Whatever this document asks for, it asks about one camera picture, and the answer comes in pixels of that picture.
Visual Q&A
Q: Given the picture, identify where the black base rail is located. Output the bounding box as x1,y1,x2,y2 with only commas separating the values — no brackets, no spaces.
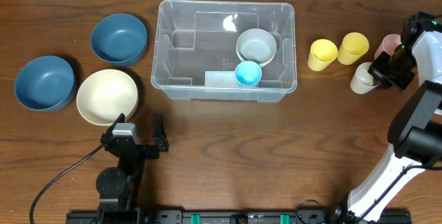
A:
65,209,412,224

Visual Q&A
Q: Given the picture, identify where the pink cup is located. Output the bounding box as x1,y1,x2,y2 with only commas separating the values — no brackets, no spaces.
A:
374,34,401,59

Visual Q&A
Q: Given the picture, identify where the large cream bowl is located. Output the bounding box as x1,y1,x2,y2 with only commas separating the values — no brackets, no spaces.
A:
77,69,139,126

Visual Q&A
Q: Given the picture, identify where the yellow cup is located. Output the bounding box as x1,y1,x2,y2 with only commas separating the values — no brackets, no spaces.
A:
338,32,369,65
307,39,338,71

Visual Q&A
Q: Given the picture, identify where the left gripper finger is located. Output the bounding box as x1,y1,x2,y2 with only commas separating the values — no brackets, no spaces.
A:
152,115,169,152
102,113,125,141

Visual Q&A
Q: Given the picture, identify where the clear plastic storage container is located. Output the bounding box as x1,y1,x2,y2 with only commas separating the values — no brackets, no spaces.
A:
151,0,298,102

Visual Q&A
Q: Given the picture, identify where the dark blue bowl, back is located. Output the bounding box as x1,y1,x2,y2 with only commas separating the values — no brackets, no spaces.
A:
90,13,148,66

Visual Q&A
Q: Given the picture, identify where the cream cup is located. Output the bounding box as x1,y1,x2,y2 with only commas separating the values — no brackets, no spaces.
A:
350,62,380,95

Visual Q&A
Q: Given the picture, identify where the small yellow bowl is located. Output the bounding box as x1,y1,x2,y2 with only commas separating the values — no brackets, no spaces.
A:
238,55,274,68

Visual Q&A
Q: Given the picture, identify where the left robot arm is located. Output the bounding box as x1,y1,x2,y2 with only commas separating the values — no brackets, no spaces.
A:
96,113,169,224

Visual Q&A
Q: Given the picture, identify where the dark blue bowl, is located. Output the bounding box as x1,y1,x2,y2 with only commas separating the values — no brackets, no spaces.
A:
90,13,148,66
15,55,78,112

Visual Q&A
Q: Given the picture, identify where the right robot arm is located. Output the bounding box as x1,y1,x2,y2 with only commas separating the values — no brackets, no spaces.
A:
330,12,441,223

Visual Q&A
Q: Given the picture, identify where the light blue cup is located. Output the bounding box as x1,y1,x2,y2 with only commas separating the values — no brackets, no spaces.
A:
235,61,262,88

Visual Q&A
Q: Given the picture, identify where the dark blue bowl, left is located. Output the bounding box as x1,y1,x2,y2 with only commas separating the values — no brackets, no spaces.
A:
15,55,78,112

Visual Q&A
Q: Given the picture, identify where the small grey bowl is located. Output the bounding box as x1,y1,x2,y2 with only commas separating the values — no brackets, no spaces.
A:
236,28,277,67

